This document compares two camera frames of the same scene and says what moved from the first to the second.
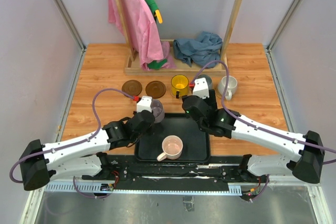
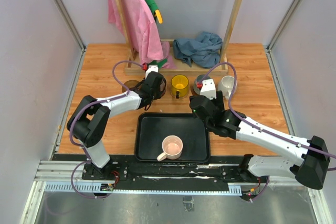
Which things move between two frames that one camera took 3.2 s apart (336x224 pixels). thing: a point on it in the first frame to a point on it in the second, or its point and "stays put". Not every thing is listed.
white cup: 231,87 stays put
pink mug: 172,146 stays put
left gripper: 150,130 to 158,95
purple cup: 157,110 to 163,87
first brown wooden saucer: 132,87 stays put
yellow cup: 179,85 stays put
